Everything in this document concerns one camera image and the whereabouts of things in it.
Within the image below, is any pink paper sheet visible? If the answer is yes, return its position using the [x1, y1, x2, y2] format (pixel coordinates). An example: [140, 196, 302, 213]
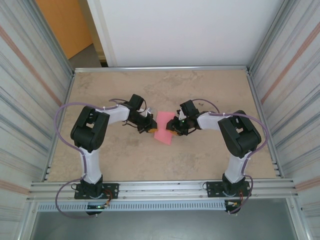
[153, 111, 176, 146]

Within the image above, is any translucent corrugated side panel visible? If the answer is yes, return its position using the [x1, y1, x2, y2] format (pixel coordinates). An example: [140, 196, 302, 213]
[249, 0, 320, 240]
[0, 0, 75, 240]

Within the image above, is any orange wooden door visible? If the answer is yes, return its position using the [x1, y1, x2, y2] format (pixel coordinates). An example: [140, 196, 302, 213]
[34, 0, 95, 61]

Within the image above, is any aluminium table end rail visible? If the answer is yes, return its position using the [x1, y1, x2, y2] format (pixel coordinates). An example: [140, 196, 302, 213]
[73, 65, 251, 75]

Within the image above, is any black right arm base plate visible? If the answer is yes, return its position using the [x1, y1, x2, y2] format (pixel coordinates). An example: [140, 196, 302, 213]
[205, 180, 251, 198]

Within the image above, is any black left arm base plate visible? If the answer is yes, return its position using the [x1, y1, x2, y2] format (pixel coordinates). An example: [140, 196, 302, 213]
[74, 183, 120, 200]

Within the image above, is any grey slotted cable duct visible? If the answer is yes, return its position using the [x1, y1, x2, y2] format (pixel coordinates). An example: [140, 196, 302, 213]
[37, 201, 227, 212]

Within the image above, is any aluminium table side rail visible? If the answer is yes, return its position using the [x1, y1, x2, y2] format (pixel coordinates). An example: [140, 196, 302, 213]
[42, 71, 77, 182]
[246, 71, 282, 179]

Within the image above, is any red orange wire bundle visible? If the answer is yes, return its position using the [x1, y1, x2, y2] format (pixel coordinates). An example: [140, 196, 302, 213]
[101, 189, 113, 209]
[224, 191, 247, 208]

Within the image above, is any white door frame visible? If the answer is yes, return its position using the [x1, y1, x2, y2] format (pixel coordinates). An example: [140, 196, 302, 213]
[86, 0, 118, 68]

